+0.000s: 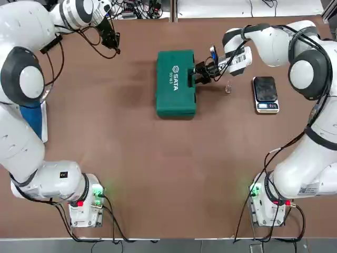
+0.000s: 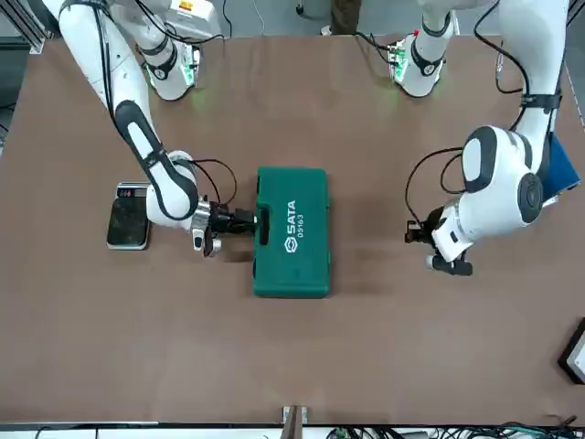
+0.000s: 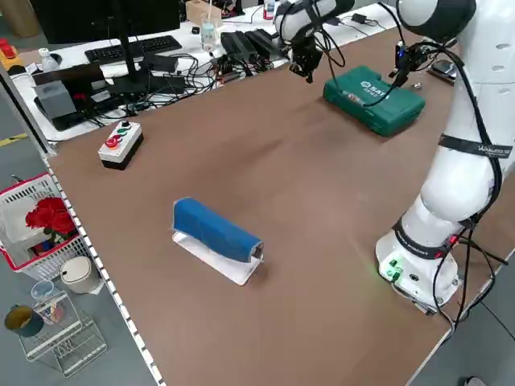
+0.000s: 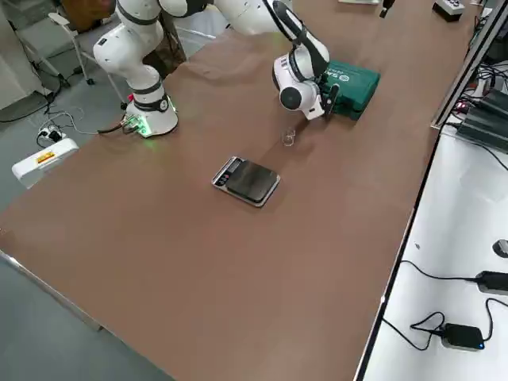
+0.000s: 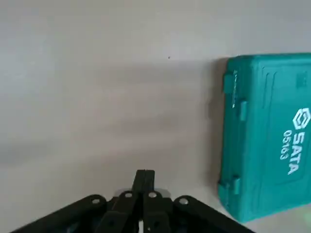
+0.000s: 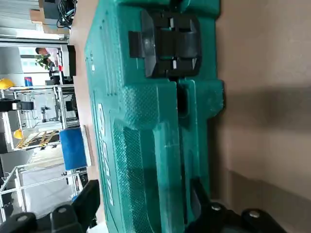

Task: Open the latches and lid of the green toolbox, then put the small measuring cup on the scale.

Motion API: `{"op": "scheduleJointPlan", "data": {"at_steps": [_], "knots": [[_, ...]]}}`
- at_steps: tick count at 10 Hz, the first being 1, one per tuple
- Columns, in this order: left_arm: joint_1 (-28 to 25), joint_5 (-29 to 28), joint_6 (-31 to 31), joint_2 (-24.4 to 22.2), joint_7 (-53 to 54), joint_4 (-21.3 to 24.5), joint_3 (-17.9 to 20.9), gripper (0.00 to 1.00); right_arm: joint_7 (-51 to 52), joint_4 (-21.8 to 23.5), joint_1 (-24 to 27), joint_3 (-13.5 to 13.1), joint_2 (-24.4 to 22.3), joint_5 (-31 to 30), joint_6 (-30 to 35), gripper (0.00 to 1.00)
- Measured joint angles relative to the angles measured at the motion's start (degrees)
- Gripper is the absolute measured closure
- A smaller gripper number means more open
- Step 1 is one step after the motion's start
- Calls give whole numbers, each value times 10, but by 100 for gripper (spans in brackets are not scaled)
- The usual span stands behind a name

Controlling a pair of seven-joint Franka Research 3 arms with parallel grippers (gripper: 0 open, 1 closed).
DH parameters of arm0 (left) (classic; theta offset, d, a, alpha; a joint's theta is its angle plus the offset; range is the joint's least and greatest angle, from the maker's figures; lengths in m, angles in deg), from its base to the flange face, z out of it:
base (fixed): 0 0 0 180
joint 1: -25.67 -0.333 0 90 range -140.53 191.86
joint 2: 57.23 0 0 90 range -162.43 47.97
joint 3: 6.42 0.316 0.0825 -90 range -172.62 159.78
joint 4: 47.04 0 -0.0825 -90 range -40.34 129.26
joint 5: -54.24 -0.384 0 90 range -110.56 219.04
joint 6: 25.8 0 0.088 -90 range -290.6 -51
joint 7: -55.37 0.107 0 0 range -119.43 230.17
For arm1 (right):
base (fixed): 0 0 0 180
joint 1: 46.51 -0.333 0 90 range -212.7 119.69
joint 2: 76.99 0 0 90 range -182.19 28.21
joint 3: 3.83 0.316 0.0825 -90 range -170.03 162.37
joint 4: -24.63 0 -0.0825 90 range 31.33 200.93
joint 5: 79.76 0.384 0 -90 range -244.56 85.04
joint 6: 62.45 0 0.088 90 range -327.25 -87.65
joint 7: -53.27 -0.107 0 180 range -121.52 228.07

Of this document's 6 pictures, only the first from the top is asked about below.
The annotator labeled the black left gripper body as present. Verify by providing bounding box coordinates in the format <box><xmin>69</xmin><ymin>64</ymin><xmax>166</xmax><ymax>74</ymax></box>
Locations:
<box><xmin>98</xmin><ymin>18</ymin><xmax>118</xmax><ymax>47</ymax></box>

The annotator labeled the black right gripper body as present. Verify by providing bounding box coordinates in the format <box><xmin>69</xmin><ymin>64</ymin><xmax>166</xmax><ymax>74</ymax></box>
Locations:
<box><xmin>204</xmin><ymin>60</ymin><xmax>223</xmax><ymax>77</ymax></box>

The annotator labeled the green plastic toolbox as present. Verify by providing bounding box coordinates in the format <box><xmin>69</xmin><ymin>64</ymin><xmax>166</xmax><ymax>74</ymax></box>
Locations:
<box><xmin>154</xmin><ymin>49</ymin><xmax>199</xmax><ymax>120</ymax></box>

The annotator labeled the black digital kitchen scale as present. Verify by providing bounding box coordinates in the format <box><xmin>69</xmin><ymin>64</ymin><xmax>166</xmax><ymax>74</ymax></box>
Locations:
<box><xmin>252</xmin><ymin>75</ymin><xmax>280</xmax><ymax>115</ymax></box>

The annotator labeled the white cloth stand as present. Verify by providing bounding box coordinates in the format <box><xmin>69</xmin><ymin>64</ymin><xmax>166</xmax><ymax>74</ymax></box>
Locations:
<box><xmin>41</xmin><ymin>101</ymin><xmax>49</xmax><ymax>144</ymax></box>

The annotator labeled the blue cloth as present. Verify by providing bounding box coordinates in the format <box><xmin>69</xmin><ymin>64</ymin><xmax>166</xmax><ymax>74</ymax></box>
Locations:
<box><xmin>19</xmin><ymin>104</ymin><xmax>44</xmax><ymax>141</ymax></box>

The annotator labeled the aluminium frame post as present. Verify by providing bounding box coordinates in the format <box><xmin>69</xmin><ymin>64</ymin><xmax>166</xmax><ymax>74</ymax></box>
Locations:
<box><xmin>171</xmin><ymin>0</ymin><xmax>179</xmax><ymax>23</ymax></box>

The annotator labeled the black right base cable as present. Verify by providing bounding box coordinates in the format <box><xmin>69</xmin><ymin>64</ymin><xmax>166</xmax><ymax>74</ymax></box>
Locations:
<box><xmin>233</xmin><ymin>147</ymin><xmax>306</xmax><ymax>244</ymax></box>

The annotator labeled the black base cable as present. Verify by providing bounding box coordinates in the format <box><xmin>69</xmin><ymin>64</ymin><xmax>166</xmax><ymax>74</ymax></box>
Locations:
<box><xmin>101</xmin><ymin>194</ymin><xmax>160</xmax><ymax>244</ymax></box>
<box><xmin>233</xmin><ymin>147</ymin><xmax>306</xmax><ymax>244</ymax></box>

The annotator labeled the black left base cable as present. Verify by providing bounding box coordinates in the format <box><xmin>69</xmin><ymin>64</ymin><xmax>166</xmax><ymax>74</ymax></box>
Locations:
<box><xmin>101</xmin><ymin>194</ymin><xmax>160</xmax><ymax>244</ymax></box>

